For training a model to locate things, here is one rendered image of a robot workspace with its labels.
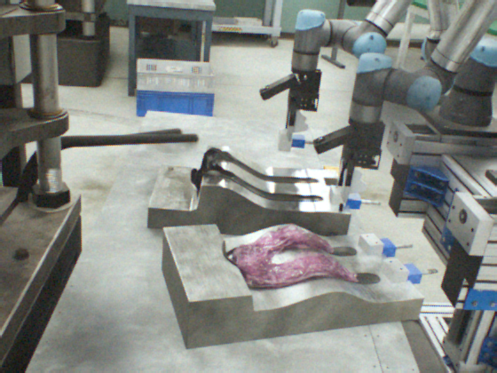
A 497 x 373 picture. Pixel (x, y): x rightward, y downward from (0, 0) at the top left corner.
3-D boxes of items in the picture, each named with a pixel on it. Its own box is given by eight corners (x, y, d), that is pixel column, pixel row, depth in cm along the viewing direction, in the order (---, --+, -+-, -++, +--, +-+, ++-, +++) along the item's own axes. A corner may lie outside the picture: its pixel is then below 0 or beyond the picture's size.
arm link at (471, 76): (469, 92, 162) (484, 43, 156) (440, 78, 173) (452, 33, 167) (503, 91, 166) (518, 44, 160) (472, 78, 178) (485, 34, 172)
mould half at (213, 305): (361, 252, 144) (369, 213, 139) (418, 318, 122) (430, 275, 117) (161, 270, 128) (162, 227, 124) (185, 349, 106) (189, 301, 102)
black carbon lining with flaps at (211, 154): (317, 184, 161) (322, 153, 157) (324, 211, 147) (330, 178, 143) (192, 172, 159) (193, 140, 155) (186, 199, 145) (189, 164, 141)
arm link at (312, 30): (334, 14, 154) (304, 13, 151) (327, 56, 159) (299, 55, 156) (320, 9, 161) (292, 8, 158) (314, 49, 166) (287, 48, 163)
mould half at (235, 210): (331, 198, 170) (339, 155, 164) (345, 244, 146) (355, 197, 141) (161, 183, 167) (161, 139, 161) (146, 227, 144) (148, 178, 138)
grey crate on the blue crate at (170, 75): (210, 80, 485) (212, 62, 478) (215, 95, 448) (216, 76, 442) (137, 75, 474) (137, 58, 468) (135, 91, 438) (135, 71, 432)
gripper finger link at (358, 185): (366, 207, 143) (371, 170, 141) (342, 205, 143) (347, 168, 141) (362, 204, 146) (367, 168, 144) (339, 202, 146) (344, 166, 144)
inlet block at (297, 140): (319, 148, 176) (322, 131, 174) (321, 154, 172) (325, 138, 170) (277, 144, 176) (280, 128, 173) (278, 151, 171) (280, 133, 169)
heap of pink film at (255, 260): (328, 242, 135) (334, 213, 131) (364, 288, 120) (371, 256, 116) (221, 251, 127) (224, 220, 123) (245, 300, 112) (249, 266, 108)
